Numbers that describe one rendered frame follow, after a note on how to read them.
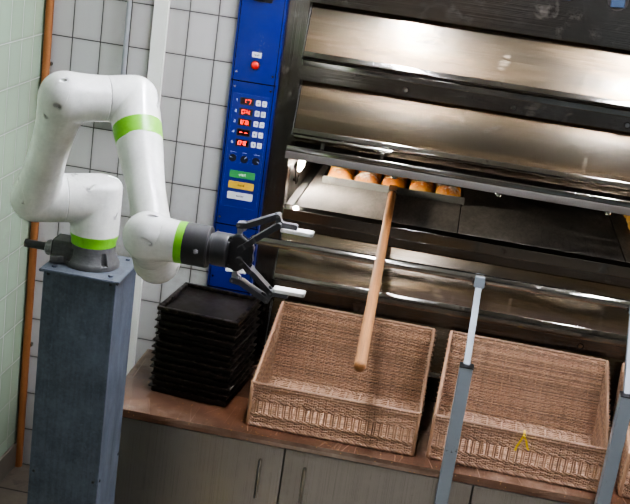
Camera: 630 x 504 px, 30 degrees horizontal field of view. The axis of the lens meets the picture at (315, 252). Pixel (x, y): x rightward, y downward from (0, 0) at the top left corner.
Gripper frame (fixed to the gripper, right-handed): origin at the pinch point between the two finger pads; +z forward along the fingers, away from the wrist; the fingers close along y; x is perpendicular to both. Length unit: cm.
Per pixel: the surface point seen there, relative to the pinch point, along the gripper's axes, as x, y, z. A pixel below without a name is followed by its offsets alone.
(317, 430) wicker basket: -105, 88, 0
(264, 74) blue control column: -151, -15, -39
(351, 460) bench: -99, 93, 13
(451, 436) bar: -94, 76, 42
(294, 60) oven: -154, -20, -30
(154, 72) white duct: -153, -9, -77
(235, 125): -151, 4, -46
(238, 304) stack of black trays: -134, 61, -35
